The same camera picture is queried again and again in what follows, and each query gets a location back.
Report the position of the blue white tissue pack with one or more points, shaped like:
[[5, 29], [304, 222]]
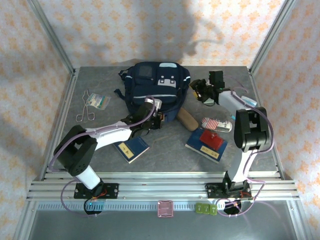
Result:
[[250, 100]]

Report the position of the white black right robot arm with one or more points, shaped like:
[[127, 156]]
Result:
[[250, 130]]

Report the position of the aluminium mounting rail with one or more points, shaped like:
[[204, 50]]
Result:
[[162, 186]]

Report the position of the pink square plastic tile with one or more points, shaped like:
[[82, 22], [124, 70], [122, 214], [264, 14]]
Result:
[[165, 209]]

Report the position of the clear packet green print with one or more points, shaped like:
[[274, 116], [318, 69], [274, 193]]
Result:
[[98, 101]]

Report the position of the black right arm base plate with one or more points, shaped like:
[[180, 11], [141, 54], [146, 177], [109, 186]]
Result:
[[212, 190]]

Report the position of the aluminium table side rail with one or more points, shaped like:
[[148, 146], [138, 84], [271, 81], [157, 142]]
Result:
[[266, 140], [63, 120]]

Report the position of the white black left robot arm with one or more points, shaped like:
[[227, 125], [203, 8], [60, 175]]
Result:
[[107, 136]]

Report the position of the navy blue backpack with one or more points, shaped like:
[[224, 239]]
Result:
[[150, 87]]

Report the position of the aluminium frame post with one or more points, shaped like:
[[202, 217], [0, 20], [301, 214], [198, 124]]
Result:
[[53, 40], [270, 37]]

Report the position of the grey metal front panel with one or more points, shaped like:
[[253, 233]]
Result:
[[160, 228]]

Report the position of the red white striped pencil case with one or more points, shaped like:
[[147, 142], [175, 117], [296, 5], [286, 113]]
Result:
[[216, 124]]

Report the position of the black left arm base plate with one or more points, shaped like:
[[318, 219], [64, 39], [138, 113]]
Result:
[[112, 190]]

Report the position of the green plastic tag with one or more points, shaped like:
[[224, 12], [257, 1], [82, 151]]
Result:
[[199, 208], [206, 209], [213, 209]]

